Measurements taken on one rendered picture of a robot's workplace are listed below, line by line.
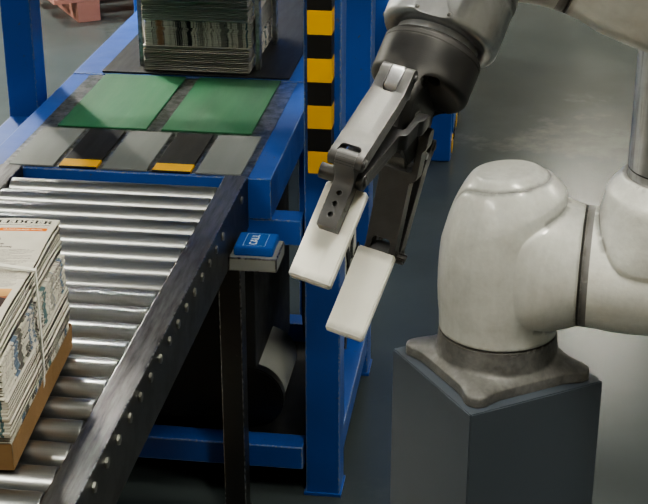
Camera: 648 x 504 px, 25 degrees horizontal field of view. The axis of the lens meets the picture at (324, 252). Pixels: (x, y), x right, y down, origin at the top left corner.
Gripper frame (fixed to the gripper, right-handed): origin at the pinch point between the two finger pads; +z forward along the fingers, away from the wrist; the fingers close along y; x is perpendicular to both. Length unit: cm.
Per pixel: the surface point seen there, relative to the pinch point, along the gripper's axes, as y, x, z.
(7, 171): -179, -128, -41
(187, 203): -174, -85, -46
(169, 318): -134, -63, -16
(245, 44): -235, -113, -106
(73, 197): -172, -108, -39
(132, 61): -243, -144, -95
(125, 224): -163, -91, -35
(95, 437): -104, -54, 9
